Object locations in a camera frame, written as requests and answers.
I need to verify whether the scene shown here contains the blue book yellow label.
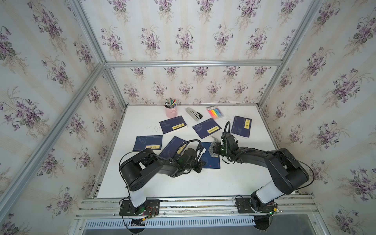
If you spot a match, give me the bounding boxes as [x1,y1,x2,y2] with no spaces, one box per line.
[231,116,252,138]

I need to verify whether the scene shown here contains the grey patterned cloth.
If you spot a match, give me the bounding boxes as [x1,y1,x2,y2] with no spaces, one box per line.
[209,141,223,157]

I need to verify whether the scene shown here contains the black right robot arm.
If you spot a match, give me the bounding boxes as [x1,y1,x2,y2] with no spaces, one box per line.
[213,132,309,211]

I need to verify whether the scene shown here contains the blue book under left arm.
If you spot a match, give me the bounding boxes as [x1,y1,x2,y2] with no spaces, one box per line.
[159,136,188,159]

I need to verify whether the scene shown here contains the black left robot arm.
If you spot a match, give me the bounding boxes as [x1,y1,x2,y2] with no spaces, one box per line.
[118,144,206,208]

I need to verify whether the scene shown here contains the colourful highlighter pack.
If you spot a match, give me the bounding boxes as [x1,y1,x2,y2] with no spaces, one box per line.
[206,105,224,119]

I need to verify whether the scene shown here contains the grey black stapler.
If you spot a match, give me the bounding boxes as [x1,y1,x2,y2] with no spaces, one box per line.
[185,107,203,121]

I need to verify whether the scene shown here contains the pink pen cup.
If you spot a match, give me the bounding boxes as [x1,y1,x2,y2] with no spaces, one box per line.
[164,104,178,118]

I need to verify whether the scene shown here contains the pens in cup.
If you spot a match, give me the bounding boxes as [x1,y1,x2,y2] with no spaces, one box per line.
[164,99,177,109]

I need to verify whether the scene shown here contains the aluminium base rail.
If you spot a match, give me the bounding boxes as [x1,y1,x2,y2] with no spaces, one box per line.
[70,195,319,235]

